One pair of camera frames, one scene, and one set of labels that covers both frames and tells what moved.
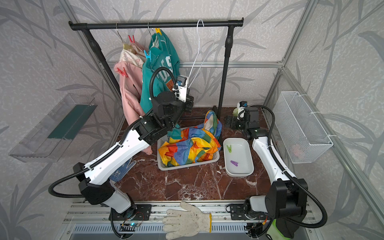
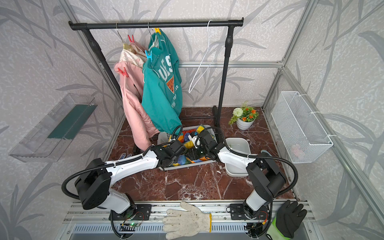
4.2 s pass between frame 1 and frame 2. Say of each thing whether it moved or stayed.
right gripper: moved
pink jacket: stayed
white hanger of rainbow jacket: moved
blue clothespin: stayed
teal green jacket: stayed
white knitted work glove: stayed
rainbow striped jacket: moved
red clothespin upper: stayed
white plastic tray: stayed
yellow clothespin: stayed
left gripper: moved
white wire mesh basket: stayed
